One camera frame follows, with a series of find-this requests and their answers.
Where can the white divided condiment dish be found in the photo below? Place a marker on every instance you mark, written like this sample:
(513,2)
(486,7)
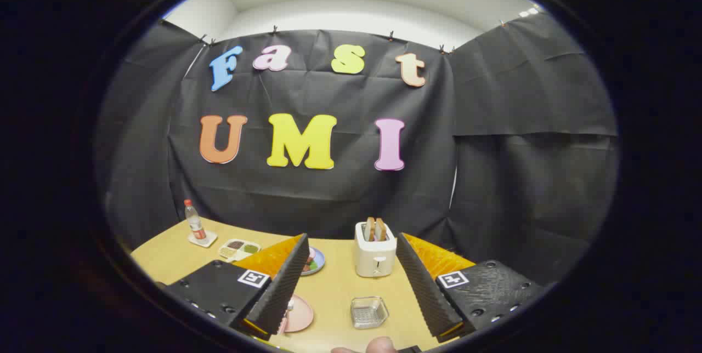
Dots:
(238,249)

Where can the pink plate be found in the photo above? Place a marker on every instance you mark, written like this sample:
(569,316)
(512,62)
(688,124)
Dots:
(303,314)

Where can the clear bottle with red cap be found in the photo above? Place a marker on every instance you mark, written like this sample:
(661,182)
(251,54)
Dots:
(194,224)

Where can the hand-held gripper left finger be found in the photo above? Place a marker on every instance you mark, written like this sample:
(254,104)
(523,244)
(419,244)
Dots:
(285,287)

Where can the green lettuce leaf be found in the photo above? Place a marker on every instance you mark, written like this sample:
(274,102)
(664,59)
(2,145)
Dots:
(312,267)

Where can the pink ham slice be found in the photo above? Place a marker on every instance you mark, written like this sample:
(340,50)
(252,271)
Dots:
(311,257)

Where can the white square coaster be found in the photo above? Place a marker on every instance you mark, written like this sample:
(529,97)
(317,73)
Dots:
(208,240)

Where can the blue plate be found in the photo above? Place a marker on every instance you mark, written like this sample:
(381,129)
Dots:
(321,260)

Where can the toast slice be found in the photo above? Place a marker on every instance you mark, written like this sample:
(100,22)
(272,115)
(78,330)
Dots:
(380,228)
(370,228)

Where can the white toaster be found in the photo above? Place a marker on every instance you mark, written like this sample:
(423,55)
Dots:
(375,257)

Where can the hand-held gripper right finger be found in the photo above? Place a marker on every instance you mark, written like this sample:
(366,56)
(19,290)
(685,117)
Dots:
(422,287)

